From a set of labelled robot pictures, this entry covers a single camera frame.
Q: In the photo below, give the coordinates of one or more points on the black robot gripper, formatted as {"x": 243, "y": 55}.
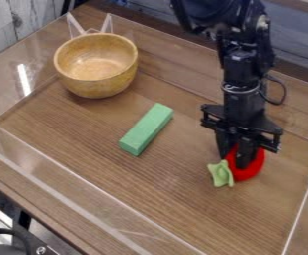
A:
{"x": 240, "y": 122}

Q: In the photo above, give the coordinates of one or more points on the red plush strawberry toy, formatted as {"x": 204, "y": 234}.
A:
{"x": 226, "y": 173}

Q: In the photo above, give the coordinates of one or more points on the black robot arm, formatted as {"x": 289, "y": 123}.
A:
{"x": 242, "y": 27}

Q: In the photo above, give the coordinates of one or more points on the green rectangular block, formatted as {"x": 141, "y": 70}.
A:
{"x": 145, "y": 129}

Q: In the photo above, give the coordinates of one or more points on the wooden bowl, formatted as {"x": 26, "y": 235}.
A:
{"x": 97, "y": 64}

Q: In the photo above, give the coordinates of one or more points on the black metal stand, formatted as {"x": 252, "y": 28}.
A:
{"x": 45, "y": 243}

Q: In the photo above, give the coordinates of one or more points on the clear acrylic tray wall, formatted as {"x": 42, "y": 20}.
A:
{"x": 119, "y": 204}

